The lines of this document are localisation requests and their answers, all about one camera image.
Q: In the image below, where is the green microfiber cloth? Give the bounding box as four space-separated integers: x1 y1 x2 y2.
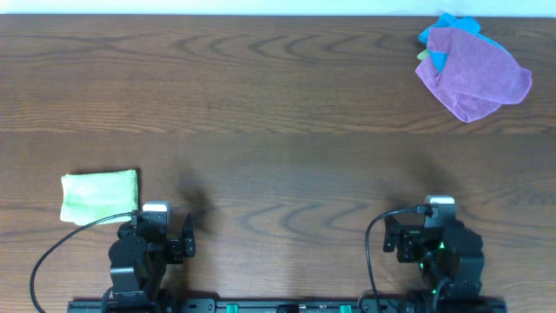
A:
60 170 139 226

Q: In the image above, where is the purple microfiber cloth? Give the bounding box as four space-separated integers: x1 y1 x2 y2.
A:
415 29 533 123

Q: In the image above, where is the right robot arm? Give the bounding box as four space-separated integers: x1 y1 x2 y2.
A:
383 204 489 312

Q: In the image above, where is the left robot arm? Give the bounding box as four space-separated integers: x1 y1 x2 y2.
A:
101 211 195 312

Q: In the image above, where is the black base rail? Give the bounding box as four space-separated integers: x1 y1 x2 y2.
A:
67 296 508 313

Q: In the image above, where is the blue microfiber cloth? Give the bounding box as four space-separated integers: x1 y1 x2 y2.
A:
418 13 506 73

